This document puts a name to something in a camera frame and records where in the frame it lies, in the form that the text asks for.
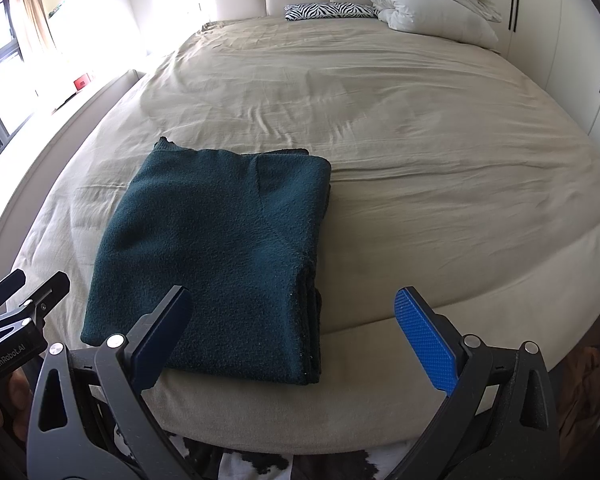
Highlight zebra print pillow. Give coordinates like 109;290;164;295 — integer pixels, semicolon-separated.
285;2;379;22

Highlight white wardrobe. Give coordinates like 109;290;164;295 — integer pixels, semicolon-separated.
490;0;600;136

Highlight folded white duvet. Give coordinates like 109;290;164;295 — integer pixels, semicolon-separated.
365;0;503;53

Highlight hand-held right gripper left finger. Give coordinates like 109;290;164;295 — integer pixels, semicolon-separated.
26;285;193;480

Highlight white window bench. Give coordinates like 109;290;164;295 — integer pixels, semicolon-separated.
0;67;146;261

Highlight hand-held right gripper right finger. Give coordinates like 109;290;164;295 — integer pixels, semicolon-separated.
387;286;561;480

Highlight black and white cowhide rug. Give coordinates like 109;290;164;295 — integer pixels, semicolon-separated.
112;430;421;480

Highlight person's left hand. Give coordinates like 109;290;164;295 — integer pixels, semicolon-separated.
0;360;33;438

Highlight bed with beige sheet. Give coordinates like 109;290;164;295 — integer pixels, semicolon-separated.
0;15;600;441

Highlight beige curtain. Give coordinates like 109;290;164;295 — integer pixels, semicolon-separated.
10;0;56;51

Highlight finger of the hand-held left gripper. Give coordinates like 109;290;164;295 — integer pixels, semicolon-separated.
0;270;27;312
0;271;71;333

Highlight dark green sweater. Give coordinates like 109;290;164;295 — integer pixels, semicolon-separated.
80;137;333;387

